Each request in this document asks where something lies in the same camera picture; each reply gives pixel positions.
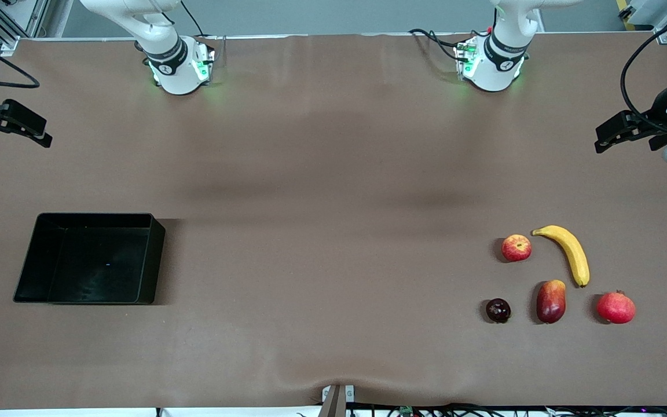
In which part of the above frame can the yellow banana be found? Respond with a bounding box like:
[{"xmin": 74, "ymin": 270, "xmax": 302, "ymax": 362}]
[{"xmin": 532, "ymin": 225, "xmax": 591, "ymax": 288}]

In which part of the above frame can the black plastic box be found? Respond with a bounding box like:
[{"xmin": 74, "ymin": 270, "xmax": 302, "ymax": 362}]
[{"xmin": 13, "ymin": 213, "xmax": 166, "ymax": 305}]

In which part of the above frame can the red yellow apple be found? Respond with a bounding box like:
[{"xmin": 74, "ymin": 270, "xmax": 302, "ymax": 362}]
[{"xmin": 501, "ymin": 234, "xmax": 532, "ymax": 262}]

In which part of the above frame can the red pomegranate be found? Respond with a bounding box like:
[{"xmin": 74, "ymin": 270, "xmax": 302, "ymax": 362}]
[{"xmin": 596, "ymin": 290, "xmax": 637, "ymax": 324}]

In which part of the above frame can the red yellow mango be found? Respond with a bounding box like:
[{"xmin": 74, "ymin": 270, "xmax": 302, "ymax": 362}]
[{"xmin": 536, "ymin": 280, "xmax": 567, "ymax": 324}]

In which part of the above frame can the dark purple mangosteen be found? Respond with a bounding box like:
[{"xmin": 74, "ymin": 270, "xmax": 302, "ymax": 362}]
[{"xmin": 486, "ymin": 298, "xmax": 512, "ymax": 324}]

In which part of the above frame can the brown table mat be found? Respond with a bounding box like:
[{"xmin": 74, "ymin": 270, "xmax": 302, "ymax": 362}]
[{"xmin": 0, "ymin": 32, "xmax": 667, "ymax": 409}]

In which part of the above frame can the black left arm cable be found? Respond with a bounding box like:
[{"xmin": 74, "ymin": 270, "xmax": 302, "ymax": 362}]
[{"xmin": 620, "ymin": 6, "xmax": 667, "ymax": 137}]

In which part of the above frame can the black base cable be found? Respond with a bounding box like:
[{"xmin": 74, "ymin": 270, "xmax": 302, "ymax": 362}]
[
  {"xmin": 180, "ymin": 0, "xmax": 207, "ymax": 38},
  {"xmin": 408, "ymin": 26, "xmax": 490, "ymax": 61}
]

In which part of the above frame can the grey metal bracket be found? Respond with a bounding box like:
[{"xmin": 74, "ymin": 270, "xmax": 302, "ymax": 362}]
[{"xmin": 321, "ymin": 384, "xmax": 356, "ymax": 417}]

